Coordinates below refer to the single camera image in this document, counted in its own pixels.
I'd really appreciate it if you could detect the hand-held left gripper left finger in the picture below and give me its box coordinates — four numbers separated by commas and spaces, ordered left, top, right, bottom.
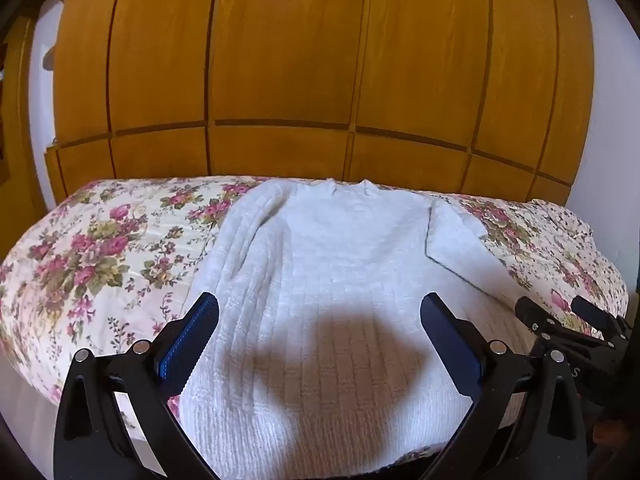
52, 291, 221, 480

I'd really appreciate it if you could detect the floral bedspread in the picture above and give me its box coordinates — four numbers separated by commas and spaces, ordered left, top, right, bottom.
0, 175, 630, 480

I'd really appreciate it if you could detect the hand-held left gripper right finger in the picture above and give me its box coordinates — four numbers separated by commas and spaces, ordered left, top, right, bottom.
420, 292, 588, 480

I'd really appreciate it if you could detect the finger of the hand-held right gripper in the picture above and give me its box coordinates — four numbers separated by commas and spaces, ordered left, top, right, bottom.
515, 296, 557, 347
571, 295, 632, 348

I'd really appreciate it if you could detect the wooden wardrobe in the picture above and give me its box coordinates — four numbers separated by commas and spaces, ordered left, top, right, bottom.
44, 0, 596, 206

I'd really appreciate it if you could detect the white knitted sweater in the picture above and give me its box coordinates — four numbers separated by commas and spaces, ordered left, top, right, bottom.
177, 179, 538, 478

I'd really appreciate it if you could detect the wooden door frame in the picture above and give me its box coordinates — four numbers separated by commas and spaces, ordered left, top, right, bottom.
0, 15, 51, 261

